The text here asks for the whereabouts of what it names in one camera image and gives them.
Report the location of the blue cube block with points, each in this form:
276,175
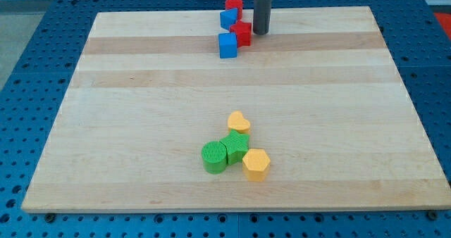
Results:
227,43

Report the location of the yellow heart block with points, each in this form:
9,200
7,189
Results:
236,121

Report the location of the green star block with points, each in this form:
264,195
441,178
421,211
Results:
237,145

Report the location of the green cylinder block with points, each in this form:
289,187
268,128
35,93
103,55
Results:
214,156

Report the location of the yellow hexagon block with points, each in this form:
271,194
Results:
256,165

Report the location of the red star block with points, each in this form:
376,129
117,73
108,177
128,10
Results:
243,31

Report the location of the blue triangle block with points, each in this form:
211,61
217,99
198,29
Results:
228,17

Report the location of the wooden board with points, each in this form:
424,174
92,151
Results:
321,90

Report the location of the red cylinder block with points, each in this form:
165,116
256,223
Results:
238,4

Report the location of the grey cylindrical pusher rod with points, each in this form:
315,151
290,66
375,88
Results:
261,16

